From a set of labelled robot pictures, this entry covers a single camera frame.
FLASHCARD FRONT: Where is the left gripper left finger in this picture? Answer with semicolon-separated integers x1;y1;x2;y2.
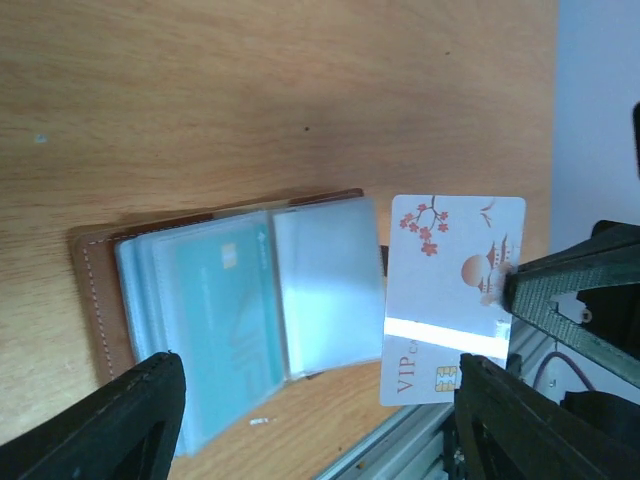
1;352;186;479

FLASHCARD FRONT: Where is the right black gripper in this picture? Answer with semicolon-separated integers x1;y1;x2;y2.
503;234;639;450

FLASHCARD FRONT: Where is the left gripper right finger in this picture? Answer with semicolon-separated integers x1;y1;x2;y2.
455;354;639;479

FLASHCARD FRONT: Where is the teal card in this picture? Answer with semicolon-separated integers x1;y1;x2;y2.
169;224;284;396

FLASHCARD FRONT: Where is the brown leather card holder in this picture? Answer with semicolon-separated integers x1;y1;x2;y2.
71;189;385;456

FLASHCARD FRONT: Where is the aluminium front rail frame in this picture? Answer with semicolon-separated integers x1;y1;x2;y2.
314;319;556;480

